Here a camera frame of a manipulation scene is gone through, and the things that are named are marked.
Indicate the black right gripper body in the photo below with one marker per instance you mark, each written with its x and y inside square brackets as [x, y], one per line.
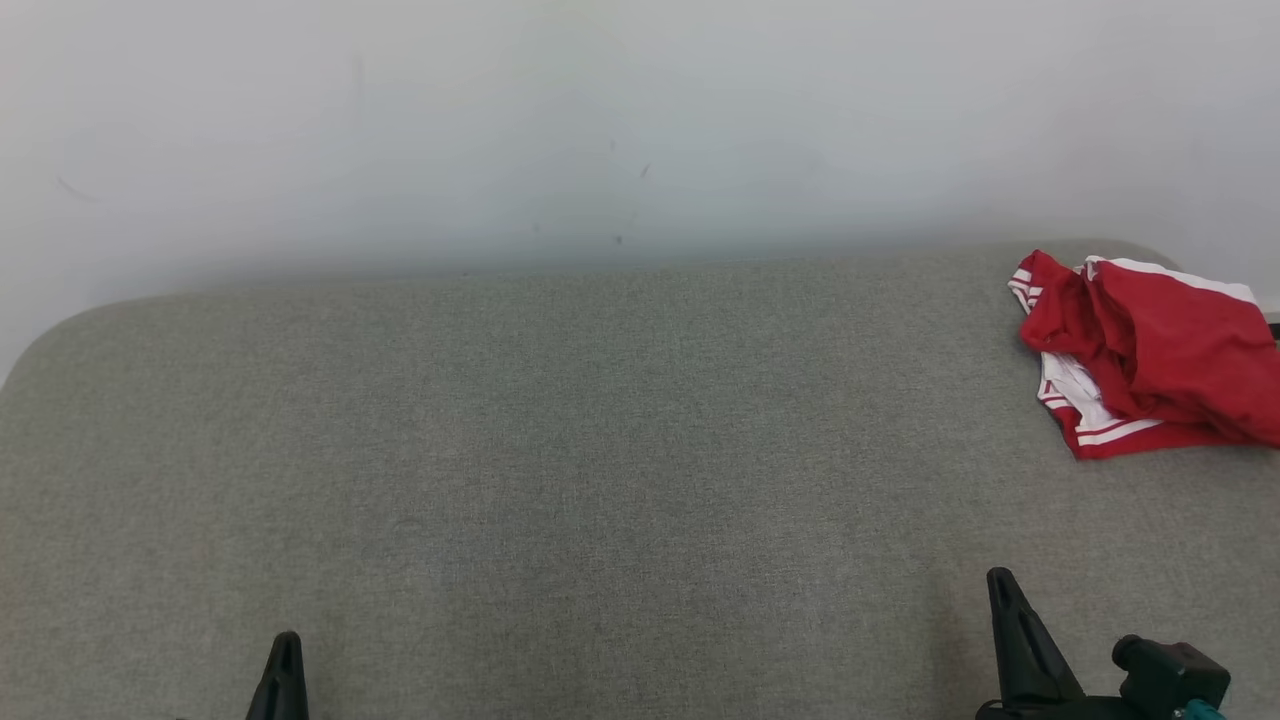
[1060, 710]

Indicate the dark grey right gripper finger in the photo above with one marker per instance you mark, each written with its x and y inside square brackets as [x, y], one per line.
[1015, 650]
[1050, 665]

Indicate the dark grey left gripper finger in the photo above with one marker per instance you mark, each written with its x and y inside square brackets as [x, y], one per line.
[282, 685]

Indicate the red number 23 jersey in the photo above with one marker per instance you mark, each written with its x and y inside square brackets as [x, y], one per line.
[1055, 310]

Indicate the red shorts with white stripe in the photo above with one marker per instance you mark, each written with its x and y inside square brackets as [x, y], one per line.
[1190, 350]

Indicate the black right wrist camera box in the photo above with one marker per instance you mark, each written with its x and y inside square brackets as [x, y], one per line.
[1170, 675]

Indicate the dark wall baseboard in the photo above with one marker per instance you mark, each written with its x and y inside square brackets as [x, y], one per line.
[1273, 328]

